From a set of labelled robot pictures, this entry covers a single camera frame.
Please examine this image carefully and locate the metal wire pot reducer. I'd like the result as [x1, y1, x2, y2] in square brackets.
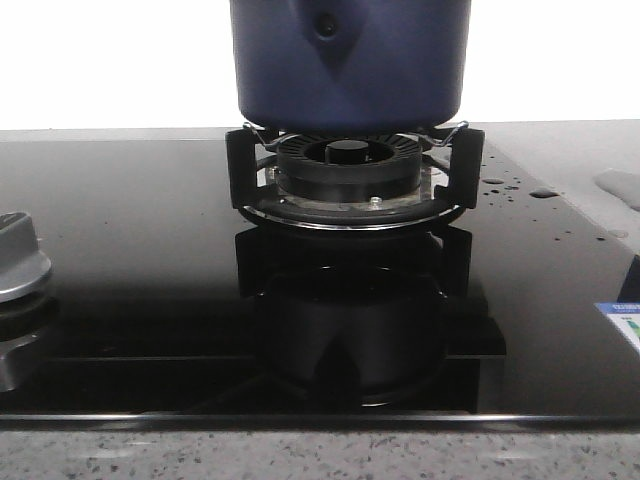
[242, 121, 469, 152]

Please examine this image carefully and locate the black glass gas cooktop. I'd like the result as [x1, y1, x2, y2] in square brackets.
[1, 129, 639, 431]

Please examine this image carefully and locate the dark blue cooking pot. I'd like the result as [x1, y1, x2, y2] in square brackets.
[230, 0, 471, 134]

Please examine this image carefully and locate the right black pot support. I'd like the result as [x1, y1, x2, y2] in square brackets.
[225, 127, 485, 232]

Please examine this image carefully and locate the blue energy label sticker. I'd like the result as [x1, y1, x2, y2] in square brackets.
[595, 302, 640, 352]

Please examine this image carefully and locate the right gas burner head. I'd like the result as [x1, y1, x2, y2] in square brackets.
[276, 134, 422, 202]

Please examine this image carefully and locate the silver stove control knob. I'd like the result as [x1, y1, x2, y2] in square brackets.
[1, 212, 52, 303]

